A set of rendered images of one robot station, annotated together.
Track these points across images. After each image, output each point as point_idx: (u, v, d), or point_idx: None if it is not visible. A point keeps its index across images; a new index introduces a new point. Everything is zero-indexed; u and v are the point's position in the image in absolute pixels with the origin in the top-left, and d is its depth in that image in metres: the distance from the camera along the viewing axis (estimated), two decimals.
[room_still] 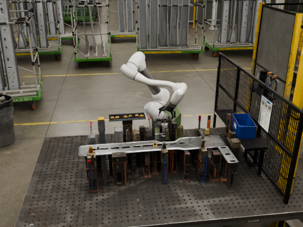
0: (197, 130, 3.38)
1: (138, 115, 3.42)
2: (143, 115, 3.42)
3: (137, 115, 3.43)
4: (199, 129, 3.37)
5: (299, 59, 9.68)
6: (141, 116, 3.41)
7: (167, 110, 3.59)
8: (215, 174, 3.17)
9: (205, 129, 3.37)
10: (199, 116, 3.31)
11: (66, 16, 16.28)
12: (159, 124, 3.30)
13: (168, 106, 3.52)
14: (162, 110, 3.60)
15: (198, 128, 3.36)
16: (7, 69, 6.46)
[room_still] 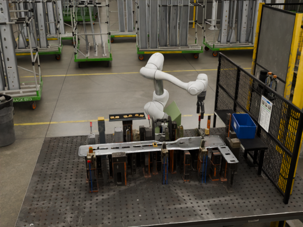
0: (197, 130, 3.38)
1: (138, 115, 3.42)
2: (143, 115, 3.42)
3: (137, 115, 3.43)
4: (199, 129, 3.37)
5: (299, 59, 9.68)
6: (141, 116, 3.41)
7: None
8: (215, 174, 3.17)
9: (205, 129, 3.37)
10: (199, 116, 3.31)
11: (66, 16, 16.28)
12: (159, 124, 3.30)
13: (204, 97, 3.21)
14: None
15: (198, 128, 3.36)
16: (7, 69, 6.46)
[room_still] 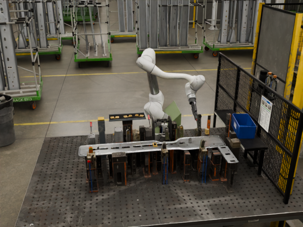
0: (198, 129, 3.36)
1: (138, 115, 3.42)
2: (143, 115, 3.42)
3: (137, 115, 3.43)
4: (199, 128, 3.37)
5: (299, 59, 9.68)
6: (141, 116, 3.41)
7: None
8: (215, 174, 3.17)
9: (205, 129, 3.37)
10: None
11: (66, 16, 16.28)
12: (159, 124, 3.30)
13: (195, 99, 3.54)
14: None
15: (197, 128, 3.38)
16: (7, 69, 6.46)
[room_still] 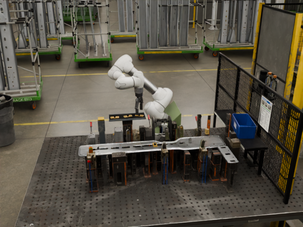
0: (198, 129, 3.36)
1: (138, 115, 3.42)
2: (143, 115, 3.42)
3: (137, 115, 3.43)
4: (199, 128, 3.37)
5: (299, 59, 9.68)
6: (141, 116, 3.41)
7: (139, 101, 3.35)
8: (215, 174, 3.17)
9: (205, 129, 3.37)
10: (195, 117, 3.44)
11: (66, 16, 16.28)
12: (159, 124, 3.30)
13: (140, 94, 3.31)
14: (138, 104, 3.32)
15: (197, 128, 3.38)
16: (7, 69, 6.46)
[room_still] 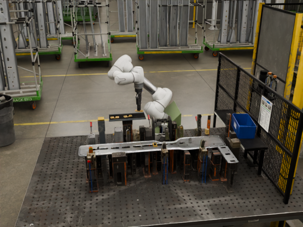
0: (198, 129, 3.36)
1: (138, 111, 3.40)
2: (143, 111, 3.40)
3: (137, 111, 3.41)
4: (199, 128, 3.37)
5: (299, 59, 9.68)
6: (141, 111, 3.39)
7: (139, 96, 3.34)
8: (215, 174, 3.17)
9: (205, 129, 3.37)
10: (195, 117, 3.44)
11: (66, 16, 16.28)
12: (159, 124, 3.30)
13: (140, 90, 3.29)
14: (139, 100, 3.34)
15: (197, 128, 3.38)
16: (7, 69, 6.46)
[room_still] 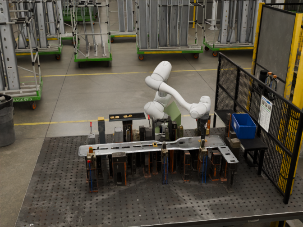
0: (198, 129, 3.36)
1: None
2: (207, 140, 3.27)
3: None
4: (199, 128, 3.37)
5: (299, 59, 9.68)
6: (205, 141, 3.25)
7: (204, 126, 3.19)
8: (215, 174, 3.17)
9: None
10: None
11: (66, 16, 16.28)
12: (159, 124, 3.30)
13: (207, 120, 3.16)
14: None
15: (197, 128, 3.38)
16: (7, 69, 6.46)
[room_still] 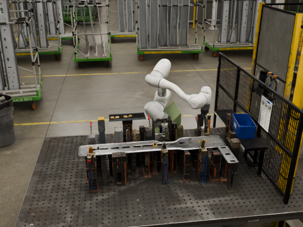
0: (198, 129, 3.36)
1: None
2: (207, 141, 3.27)
3: None
4: (199, 128, 3.37)
5: (299, 59, 9.68)
6: (205, 141, 3.26)
7: None
8: (215, 174, 3.17)
9: None
10: (195, 117, 3.44)
11: (66, 16, 16.28)
12: (159, 124, 3.30)
13: (208, 111, 3.12)
14: None
15: (197, 128, 3.38)
16: (7, 69, 6.46)
